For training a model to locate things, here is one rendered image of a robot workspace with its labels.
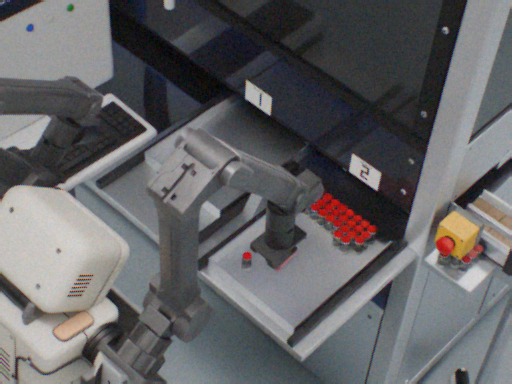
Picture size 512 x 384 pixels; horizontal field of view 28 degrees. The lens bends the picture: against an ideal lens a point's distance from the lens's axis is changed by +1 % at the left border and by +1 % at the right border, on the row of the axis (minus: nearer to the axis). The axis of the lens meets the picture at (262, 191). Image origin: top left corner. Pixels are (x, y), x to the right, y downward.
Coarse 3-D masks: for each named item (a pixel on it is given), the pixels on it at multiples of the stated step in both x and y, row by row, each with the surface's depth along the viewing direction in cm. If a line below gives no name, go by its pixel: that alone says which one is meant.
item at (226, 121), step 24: (240, 96) 267; (216, 120) 261; (240, 120) 262; (264, 120) 262; (168, 144) 253; (240, 144) 256; (264, 144) 257; (288, 144) 257; (216, 192) 245; (240, 192) 245; (216, 216) 240
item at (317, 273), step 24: (264, 216) 237; (240, 240) 234; (312, 240) 237; (216, 264) 226; (240, 264) 231; (264, 264) 231; (288, 264) 232; (312, 264) 232; (336, 264) 233; (360, 264) 233; (240, 288) 224; (264, 288) 227; (288, 288) 227; (312, 288) 228; (336, 288) 225; (264, 312) 222; (288, 312) 223; (312, 312) 220
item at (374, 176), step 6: (354, 156) 233; (354, 162) 234; (360, 162) 232; (354, 168) 235; (360, 168) 234; (372, 168) 231; (354, 174) 237; (360, 174) 235; (372, 174) 232; (378, 174) 230; (366, 180) 235; (372, 180) 233; (378, 180) 231; (372, 186) 234
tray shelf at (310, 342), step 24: (216, 96) 267; (144, 144) 254; (144, 168) 249; (312, 168) 252; (336, 168) 253; (120, 192) 243; (144, 192) 244; (336, 192) 248; (360, 192) 248; (144, 216) 239; (384, 216) 243; (384, 240) 238; (408, 264) 236; (216, 288) 228; (360, 288) 229; (336, 312) 224; (288, 336) 219; (312, 336) 219
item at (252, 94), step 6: (246, 84) 248; (252, 84) 247; (246, 90) 250; (252, 90) 248; (258, 90) 246; (246, 96) 251; (252, 96) 249; (258, 96) 247; (264, 96) 245; (270, 96) 244; (252, 102) 250; (258, 102) 249; (264, 102) 247; (270, 102) 245; (264, 108) 248; (270, 108) 246
